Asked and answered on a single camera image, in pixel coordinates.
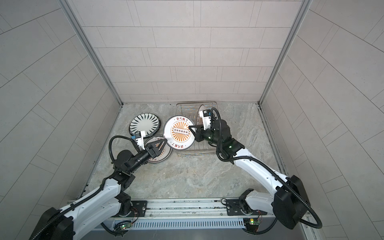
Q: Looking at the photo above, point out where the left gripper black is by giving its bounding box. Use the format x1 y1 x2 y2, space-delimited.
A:
126 140 167 175

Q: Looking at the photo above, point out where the orange sunburst plate front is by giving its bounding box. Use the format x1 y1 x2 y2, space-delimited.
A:
145 136 173 164

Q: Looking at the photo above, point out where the orange pattern plate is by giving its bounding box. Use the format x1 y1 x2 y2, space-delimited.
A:
196 105 206 122
163 115 195 151

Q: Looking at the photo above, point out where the black white striped plate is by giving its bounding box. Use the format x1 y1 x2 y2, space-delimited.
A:
129 113 161 138

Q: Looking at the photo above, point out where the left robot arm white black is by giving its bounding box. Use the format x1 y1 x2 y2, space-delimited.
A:
30 136 167 240

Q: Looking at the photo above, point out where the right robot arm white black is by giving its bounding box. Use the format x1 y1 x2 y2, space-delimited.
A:
189 119 323 229

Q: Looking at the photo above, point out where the left circuit board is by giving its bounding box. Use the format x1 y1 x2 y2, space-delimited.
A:
114 221 132 236

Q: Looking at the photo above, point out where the circuit board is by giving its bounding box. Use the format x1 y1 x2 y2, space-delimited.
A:
243 218 260 234
114 221 132 236

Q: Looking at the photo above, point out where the right circuit board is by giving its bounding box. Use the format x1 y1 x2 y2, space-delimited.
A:
243 218 260 234

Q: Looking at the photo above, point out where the right corner aluminium profile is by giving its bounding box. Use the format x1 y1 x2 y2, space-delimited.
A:
258 0 312 106

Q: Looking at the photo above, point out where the corner aluminium profile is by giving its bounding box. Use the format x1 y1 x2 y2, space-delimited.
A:
58 0 124 107
258 0 312 106

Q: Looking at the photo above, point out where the left corner aluminium profile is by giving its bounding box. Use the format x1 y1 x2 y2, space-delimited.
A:
58 0 124 107

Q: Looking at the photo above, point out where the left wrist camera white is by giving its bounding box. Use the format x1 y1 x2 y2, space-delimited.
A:
135 131 146 150

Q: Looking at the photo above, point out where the metal wire dish rack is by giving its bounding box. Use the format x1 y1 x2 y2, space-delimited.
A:
175 101 228 158

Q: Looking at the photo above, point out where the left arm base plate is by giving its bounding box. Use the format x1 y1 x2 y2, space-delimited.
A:
115 201 148 218

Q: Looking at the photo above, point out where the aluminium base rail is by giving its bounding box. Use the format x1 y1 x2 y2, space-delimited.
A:
58 196 310 222

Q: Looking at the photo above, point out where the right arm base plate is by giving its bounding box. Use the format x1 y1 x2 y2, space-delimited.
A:
220 198 268 216

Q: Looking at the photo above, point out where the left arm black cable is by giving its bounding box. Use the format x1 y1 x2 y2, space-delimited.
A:
28 135 142 240

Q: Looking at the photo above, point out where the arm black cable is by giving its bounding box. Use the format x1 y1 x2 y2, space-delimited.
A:
209 107 323 235
28 135 142 240

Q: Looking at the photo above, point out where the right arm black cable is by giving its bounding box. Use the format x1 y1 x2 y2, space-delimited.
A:
209 107 323 235

